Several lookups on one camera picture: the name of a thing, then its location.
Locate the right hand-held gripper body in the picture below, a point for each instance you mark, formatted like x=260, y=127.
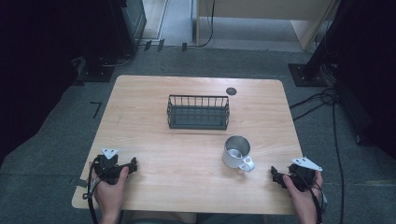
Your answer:
x=303, y=175

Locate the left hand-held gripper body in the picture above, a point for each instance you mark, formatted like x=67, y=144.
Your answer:
x=107, y=166

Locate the silver metal cup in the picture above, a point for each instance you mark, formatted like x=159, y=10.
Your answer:
x=236, y=153

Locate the person's right hand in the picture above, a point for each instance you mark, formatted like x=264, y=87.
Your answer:
x=303, y=200

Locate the person's left hand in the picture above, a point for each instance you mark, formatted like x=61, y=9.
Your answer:
x=109, y=193

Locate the dark round table grommet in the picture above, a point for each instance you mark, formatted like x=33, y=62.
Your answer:
x=231, y=91

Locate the black metal stand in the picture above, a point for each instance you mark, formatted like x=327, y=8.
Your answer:
x=99, y=62
x=311, y=68

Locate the dark curtain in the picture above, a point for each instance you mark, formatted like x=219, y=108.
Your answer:
x=34, y=68
x=370, y=62

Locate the dark grey cabinet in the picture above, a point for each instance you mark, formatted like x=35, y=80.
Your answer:
x=134, y=18

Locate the light wooden desk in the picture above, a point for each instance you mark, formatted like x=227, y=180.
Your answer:
x=264, y=9

